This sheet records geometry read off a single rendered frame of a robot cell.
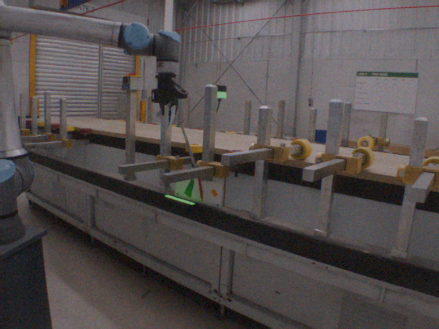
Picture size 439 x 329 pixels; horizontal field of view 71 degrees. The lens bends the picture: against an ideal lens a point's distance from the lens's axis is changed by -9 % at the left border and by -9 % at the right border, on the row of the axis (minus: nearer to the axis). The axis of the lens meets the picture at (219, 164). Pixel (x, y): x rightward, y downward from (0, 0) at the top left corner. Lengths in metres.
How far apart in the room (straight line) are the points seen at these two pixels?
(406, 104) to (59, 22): 7.61
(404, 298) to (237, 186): 0.82
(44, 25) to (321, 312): 1.53
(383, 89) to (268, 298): 7.13
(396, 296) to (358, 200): 0.36
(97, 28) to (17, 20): 0.27
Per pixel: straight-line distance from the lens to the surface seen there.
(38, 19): 1.29
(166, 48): 1.35
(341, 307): 1.49
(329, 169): 0.91
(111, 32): 1.23
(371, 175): 1.24
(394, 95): 8.28
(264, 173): 1.19
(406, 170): 1.00
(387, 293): 1.16
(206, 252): 1.79
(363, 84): 8.46
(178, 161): 1.45
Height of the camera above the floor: 1.10
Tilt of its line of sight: 10 degrees down
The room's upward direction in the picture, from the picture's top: 3 degrees clockwise
